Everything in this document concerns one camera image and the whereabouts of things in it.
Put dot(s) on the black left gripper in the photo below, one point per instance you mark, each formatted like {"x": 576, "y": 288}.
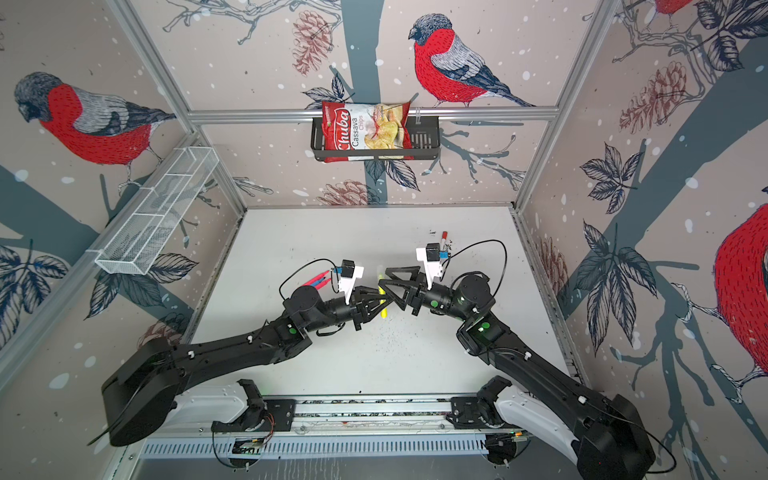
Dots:
{"x": 360, "y": 305}

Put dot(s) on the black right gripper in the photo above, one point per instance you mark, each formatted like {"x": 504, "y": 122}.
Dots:
{"x": 415, "y": 292}

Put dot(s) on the yellow highlighter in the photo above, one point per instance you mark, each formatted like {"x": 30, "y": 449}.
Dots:
{"x": 384, "y": 311}

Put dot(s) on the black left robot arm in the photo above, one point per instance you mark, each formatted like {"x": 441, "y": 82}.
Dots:
{"x": 139, "y": 396}

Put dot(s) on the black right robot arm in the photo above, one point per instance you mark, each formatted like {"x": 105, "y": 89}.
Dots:
{"x": 603, "y": 437}

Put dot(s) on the red cassava chips bag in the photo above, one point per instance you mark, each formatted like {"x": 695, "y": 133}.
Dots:
{"x": 352, "y": 127}

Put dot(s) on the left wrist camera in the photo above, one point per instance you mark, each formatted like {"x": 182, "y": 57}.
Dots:
{"x": 348, "y": 273}

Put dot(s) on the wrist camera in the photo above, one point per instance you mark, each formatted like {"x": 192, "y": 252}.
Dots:
{"x": 433, "y": 259}
{"x": 348, "y": 273}

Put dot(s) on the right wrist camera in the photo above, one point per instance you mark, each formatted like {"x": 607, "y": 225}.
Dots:
{"x": 433, "y": 259}

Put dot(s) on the aluminium mounting rail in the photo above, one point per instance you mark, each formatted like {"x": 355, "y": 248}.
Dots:
{"x": 372, "y": 414}

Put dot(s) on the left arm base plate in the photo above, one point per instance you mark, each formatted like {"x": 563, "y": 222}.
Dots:
{"x": 275, "y": 415}

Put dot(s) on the black wall basket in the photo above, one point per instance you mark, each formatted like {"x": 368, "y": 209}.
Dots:
{"x": 423, "y": 133}

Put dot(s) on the white perforated cable duct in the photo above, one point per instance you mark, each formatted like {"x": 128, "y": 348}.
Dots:
{"x": 315, "y": 447}

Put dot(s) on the white wire mesh shelf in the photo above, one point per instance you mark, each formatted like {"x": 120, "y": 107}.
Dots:
{"x": 141, "y": 237}

